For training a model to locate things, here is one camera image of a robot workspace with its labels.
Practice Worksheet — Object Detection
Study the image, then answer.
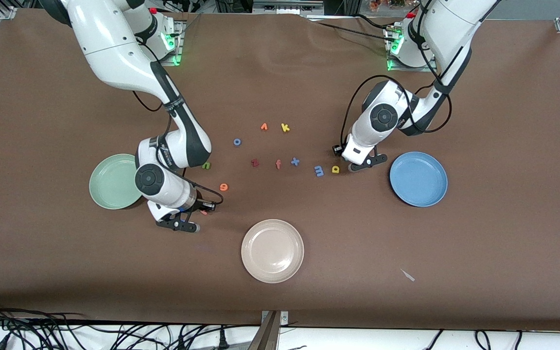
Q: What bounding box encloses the green round plate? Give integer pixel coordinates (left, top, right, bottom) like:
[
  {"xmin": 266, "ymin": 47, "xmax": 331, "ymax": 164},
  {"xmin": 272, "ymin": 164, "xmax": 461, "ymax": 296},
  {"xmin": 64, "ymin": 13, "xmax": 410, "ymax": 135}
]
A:
[{"xmin": 89, "ymin": 154, "xmax": 144, "ymax": 210}]

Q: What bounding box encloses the beige round plate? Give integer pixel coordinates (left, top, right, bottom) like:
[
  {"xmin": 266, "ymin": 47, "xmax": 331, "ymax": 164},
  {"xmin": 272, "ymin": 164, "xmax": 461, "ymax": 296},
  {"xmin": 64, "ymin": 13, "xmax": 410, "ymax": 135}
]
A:
[{"xmin": 241, "ymin": 219, "xmax": 305, "ymax": 284}]

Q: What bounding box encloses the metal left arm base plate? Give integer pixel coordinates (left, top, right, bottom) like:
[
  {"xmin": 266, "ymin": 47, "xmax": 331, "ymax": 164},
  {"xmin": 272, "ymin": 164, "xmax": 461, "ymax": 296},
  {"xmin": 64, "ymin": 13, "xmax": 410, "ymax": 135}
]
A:
[{"xmin": 386, "ymin": 27, "xmax": 438, "ymax": 72}]

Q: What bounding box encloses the aluminium profile beam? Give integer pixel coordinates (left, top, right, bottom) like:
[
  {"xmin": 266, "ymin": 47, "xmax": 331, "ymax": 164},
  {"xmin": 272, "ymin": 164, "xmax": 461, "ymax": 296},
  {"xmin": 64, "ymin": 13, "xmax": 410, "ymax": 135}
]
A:
[{"xmin": 248, "ymin": 311, "xmax": 281, "ymax": 350}]

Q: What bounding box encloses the small metal bracket plate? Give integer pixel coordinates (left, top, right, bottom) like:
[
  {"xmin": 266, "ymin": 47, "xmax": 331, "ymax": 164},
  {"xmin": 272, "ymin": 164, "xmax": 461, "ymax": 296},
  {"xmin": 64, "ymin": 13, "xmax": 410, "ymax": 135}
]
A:
[{"xmin": 261, "ymin": 310, "xmax": 289, "ymax": 326}]

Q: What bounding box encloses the thin black power cable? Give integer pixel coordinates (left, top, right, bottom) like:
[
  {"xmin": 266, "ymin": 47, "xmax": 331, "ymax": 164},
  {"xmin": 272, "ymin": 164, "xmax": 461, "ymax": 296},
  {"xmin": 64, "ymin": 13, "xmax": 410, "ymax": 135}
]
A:
[{"xmin": 315, "ymin": 19, "xmax": 400, "ymax": 44}]

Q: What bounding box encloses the aluminium frame bar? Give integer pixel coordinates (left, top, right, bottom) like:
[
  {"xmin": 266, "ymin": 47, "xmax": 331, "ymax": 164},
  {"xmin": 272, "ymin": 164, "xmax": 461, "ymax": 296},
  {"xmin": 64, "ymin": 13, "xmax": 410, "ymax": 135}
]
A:
[{"xmin": 252, "ymin": 0, "xmax": 324, "ymax": 15}]

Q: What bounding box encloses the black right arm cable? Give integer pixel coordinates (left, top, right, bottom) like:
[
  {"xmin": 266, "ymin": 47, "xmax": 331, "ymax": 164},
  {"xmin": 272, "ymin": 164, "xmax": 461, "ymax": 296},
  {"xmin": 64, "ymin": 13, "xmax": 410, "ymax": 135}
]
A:
[{"xmin": 132, "ymin": 90, "xmax": 225, "ymax": 207}]

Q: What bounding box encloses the blue round plate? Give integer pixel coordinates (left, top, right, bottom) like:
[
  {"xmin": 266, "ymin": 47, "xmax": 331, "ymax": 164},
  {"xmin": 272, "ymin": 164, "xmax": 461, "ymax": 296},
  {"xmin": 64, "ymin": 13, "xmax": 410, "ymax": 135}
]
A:
[{"xmin": 389, "ymin": 152, "xmax": 448, "ymax": 208}]

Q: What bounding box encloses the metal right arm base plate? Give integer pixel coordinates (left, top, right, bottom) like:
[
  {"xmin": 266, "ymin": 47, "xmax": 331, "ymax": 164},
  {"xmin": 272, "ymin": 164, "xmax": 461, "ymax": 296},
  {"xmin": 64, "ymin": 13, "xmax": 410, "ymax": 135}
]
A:
[{"xmin": 161, "ymin": 19, "xmax": 184, "ymax": 67}]

